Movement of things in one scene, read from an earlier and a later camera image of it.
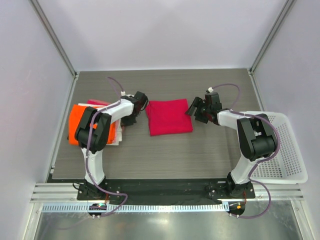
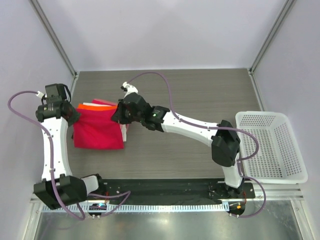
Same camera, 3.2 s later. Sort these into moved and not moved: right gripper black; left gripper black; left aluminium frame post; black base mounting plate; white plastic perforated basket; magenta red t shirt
Moved: magenta red t shirt; left gripper black; right gripper black
Not moved: left aluminium frame post; white plastic perforated basket; black base mounting plate
